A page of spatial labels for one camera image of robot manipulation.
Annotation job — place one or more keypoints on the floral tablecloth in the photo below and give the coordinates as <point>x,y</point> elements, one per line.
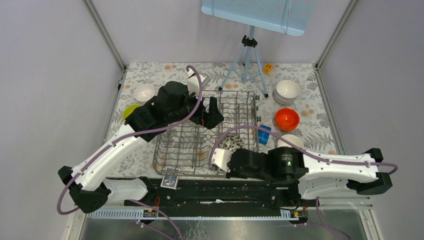
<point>314,128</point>

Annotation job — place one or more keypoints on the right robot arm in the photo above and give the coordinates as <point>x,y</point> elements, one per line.
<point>315,174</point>

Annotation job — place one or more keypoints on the beige patterned bowl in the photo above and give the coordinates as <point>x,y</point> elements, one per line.
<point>292,139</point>

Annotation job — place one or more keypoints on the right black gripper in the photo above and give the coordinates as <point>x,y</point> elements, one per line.
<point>233,174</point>

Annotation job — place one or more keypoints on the white ribbed bowl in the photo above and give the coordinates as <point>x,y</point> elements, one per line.
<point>287,90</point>
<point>283,102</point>

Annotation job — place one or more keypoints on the orange bowl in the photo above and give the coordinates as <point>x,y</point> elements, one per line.
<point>287,128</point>
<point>287,117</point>

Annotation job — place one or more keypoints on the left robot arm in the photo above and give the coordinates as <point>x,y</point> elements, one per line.
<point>88,183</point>

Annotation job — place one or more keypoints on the yellow-green bowl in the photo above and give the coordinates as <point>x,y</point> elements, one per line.
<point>130,109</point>

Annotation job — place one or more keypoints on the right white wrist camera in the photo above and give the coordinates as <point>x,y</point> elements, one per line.
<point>220,158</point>

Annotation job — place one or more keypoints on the blue toy block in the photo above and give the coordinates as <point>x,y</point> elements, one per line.
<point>263,136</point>

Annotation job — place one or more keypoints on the orange toy block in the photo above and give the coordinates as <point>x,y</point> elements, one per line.
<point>268,68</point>

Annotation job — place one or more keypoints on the pink patterned bowl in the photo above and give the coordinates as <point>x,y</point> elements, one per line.
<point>231,142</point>

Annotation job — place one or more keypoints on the light blue tripod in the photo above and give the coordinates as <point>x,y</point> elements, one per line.
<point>249,45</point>

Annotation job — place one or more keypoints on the grey wire dish rack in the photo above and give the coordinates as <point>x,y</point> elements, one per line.
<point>187,146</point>

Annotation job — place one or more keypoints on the light blue board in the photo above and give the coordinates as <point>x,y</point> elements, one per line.
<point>290,17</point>

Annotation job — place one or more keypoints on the blue playing card box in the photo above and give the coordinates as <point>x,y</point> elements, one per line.
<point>171,178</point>

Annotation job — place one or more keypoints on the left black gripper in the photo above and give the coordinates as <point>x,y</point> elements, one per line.
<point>210,119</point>

